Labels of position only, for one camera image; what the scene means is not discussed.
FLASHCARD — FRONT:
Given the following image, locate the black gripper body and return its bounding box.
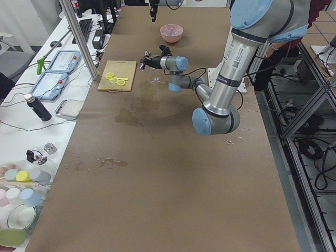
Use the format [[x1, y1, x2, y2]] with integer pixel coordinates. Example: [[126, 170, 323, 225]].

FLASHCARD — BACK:
[[151, 56, 162, 69]]

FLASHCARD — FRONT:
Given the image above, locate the steel double jigger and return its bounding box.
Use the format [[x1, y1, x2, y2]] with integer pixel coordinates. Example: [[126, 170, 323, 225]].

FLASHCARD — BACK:
[[139, 51, 151, 71]]

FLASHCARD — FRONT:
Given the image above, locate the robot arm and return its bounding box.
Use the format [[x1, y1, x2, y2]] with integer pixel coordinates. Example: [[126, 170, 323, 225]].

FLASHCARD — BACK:
[[149, 0, 184, 23], [141, 1, 310, 135]]

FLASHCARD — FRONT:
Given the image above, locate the clear wine glass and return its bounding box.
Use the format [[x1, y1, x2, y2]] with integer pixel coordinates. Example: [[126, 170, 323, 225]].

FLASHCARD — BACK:
[[151, 67, 161, 83]]

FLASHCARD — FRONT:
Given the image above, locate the pink bowl of ice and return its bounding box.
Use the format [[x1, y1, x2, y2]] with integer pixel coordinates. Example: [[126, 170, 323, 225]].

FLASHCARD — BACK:
[[160, 24, 184, 44]]

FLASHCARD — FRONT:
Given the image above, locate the bamboo cutting board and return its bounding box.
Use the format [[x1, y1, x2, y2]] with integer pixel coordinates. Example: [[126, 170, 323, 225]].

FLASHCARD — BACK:
[[97, 60, 137, 92]]

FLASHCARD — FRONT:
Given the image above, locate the middle lemon slice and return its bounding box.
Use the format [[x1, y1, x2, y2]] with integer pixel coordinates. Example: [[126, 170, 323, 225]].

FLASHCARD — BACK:
[[110, 77, 119, 84]]

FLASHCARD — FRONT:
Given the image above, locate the lemon slice far end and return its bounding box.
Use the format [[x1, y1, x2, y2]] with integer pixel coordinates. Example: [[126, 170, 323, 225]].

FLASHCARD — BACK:
[[105, 72, 114, 80]]

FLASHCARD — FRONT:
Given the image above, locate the black keyboard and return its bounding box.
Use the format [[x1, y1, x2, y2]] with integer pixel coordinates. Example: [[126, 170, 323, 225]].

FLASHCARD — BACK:
[[79, 18, 92, 42]]

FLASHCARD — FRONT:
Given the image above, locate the upper teach pendant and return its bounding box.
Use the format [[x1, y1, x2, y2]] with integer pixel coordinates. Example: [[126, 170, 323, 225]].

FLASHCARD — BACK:
[[47, 50, 81, 74]]

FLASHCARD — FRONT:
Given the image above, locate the teach pendant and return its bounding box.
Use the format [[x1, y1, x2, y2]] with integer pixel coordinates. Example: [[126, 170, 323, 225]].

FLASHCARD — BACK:
[[47, 50, 81, 74], [30, 71, 68, 101]]

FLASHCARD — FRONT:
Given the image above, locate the lower teach pendant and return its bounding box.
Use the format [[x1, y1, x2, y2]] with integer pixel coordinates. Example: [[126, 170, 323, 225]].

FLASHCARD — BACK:
[[30, 71, 68, 101]]

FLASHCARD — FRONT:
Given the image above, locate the green clamp tool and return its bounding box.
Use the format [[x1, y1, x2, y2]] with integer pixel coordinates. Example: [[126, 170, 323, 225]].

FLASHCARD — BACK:
[[36, 57, 46, 75]]

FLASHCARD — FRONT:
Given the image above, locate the person in red sweater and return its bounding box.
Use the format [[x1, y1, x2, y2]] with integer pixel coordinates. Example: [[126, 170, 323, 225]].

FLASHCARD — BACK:
[[253, 0, 332, 93]]

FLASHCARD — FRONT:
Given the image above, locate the black thermos bottle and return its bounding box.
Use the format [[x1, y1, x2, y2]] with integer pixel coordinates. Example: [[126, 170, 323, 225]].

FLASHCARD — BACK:
[[24, 93, 52, 121]]

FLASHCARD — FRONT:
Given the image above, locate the small steel cup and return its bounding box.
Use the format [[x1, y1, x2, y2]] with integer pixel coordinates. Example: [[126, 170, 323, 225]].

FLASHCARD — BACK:
[[44, 143, 57, 155]]

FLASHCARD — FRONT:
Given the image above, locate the glass oil dispenser bottle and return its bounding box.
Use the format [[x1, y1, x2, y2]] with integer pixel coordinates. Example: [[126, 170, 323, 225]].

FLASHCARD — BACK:
[[26, 150, 48, 165]]

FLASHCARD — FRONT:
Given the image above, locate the grey cup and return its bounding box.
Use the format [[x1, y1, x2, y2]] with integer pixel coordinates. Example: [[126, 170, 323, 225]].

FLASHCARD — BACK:
[[29, 169, 51, 185]]

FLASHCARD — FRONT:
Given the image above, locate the yellow cup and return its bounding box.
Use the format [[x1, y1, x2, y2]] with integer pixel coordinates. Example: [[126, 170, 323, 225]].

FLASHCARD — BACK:
[[15, 170, 33, 183]]

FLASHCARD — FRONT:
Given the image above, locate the blue cup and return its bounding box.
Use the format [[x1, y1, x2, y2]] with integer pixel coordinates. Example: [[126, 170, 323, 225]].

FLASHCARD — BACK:
[[19, 188, 43, 207]]

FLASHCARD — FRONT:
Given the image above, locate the lemon slice near handle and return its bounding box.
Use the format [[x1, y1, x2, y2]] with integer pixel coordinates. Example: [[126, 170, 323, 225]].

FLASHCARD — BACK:
[[117, 80, 126, 87]]

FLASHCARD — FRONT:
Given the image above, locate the aluminium frame post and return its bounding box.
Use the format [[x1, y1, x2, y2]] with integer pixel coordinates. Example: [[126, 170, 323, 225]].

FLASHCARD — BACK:
[[59, 0, 98, 80]]

